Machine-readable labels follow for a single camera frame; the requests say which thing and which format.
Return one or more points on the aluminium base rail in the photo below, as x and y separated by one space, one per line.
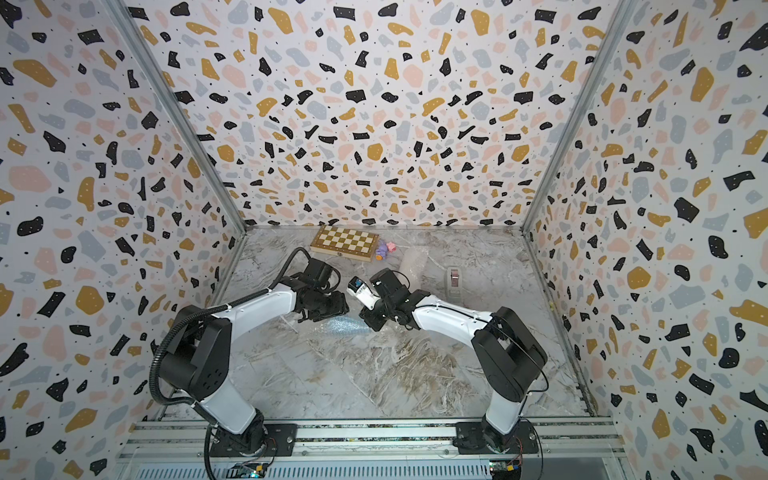
452 448

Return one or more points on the purple orange small toy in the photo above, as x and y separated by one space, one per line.
381 251

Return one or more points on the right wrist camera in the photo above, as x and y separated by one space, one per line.
361 291

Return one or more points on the wooden chessboard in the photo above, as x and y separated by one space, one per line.
347 243

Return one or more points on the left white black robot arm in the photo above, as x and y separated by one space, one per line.
191 365

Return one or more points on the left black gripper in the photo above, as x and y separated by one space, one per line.
340 307

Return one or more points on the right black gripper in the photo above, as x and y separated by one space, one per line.
366 316

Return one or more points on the clear tape dispenser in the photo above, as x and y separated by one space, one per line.
453 282

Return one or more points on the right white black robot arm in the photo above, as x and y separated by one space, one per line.
510 357

